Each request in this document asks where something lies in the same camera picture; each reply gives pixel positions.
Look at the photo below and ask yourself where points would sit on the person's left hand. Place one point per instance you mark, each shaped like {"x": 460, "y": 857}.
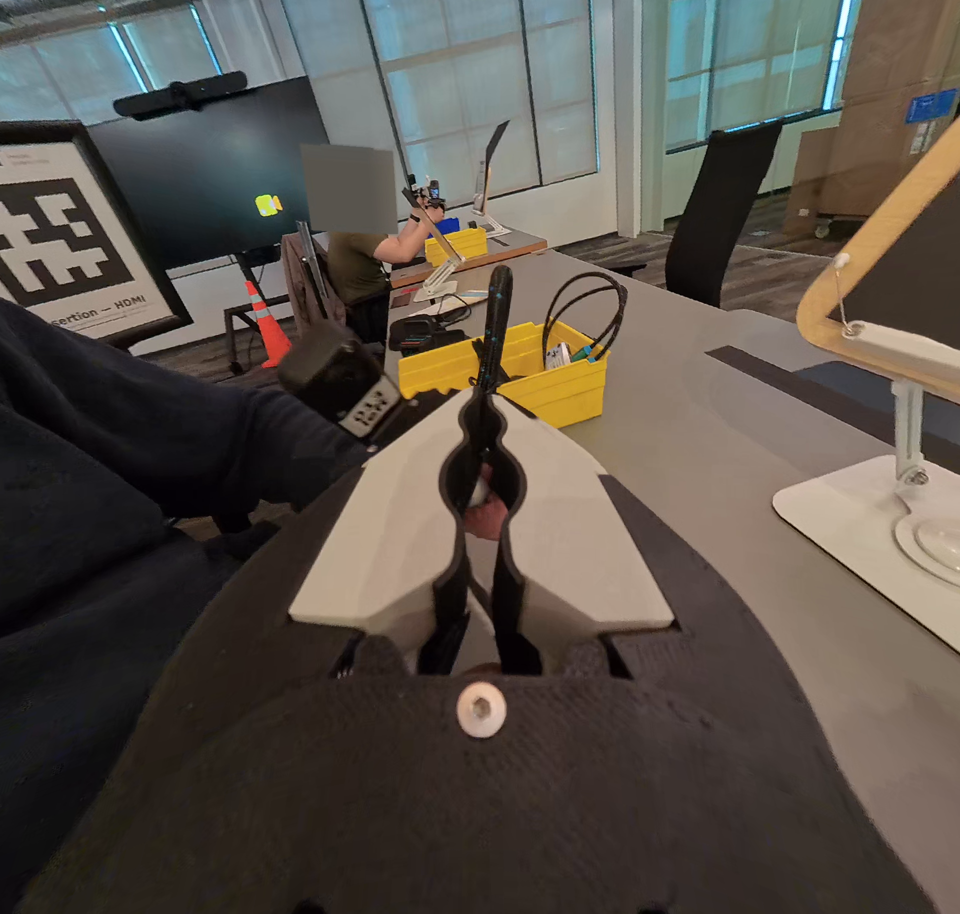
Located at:
{"x": 488, "y": 517}

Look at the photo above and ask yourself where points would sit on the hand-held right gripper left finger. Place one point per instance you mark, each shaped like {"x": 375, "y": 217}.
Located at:
{"x": 375, "y": 554}

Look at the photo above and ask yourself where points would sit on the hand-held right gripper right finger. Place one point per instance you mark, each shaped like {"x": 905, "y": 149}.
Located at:
{"x": 593, "y": 554}

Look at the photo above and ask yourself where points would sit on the brown cardboard box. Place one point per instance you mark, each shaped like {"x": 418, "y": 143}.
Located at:
{"x": 885, "y": 89}

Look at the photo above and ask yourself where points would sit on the yellow plastic bin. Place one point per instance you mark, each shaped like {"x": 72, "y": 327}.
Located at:
{"x": 563, "y": 389}
{"x": 458, "y": 247}

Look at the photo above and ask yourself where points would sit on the orange traffic cone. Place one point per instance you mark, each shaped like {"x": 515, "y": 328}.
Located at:
{"x": 270, "y": 337}

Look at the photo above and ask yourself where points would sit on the white adapter box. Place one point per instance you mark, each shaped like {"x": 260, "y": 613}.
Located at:
{"x": 558, "y": 356}

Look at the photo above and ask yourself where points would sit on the black office chair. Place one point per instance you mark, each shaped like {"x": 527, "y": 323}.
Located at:
{"x": 720, "y": 209}

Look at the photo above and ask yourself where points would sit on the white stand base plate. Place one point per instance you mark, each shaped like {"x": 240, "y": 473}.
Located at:
{"x": 855, "y": 532}

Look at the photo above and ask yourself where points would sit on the black pouch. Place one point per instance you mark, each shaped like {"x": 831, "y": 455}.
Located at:
{"x": 428, "y": 334}

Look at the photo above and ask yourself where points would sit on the dark monitor with wooden back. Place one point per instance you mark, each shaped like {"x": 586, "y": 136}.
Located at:
{"x": 915, "y": 284}

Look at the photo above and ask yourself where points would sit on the large black television screen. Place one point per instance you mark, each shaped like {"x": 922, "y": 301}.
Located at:
{"x": 195, "y": 179}

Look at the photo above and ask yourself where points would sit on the tilted black panel on stand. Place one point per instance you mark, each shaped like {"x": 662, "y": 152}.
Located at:
{"x": 492, "y": 157}

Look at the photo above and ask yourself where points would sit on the white printed board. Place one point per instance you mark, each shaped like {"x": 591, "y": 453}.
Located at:
{"x": 60, "y": 239}

